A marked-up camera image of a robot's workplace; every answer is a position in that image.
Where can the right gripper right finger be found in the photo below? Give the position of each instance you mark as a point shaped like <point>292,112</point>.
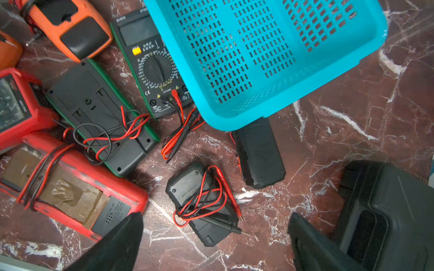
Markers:
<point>313,251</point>

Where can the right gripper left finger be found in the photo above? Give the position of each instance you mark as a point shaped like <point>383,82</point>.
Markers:
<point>117,250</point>

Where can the large red multimeter taped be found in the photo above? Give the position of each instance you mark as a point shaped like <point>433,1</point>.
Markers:
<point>51,177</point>

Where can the green multimeter face down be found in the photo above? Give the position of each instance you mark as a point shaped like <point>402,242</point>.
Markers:
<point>112,132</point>

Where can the red multimeter with display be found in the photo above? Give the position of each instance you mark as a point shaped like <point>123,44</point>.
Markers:
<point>24,108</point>

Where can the orange multimeter near left arm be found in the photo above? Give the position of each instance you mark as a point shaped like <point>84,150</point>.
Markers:
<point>11,51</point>

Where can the small black multimeter with leads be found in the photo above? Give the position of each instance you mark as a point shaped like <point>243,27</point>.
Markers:
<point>204,201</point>

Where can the black multimeter under basket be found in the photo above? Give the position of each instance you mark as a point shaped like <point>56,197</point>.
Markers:
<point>259,158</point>

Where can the green black dial multimeter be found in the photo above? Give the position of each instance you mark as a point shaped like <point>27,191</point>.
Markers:
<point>149,60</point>

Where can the teal plastic basket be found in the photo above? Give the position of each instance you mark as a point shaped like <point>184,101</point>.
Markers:
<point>243,60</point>

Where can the orange multimeter face down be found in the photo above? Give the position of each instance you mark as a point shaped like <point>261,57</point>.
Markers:
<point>75,27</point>

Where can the black plastic tool case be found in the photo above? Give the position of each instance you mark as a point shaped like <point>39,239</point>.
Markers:
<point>387,221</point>

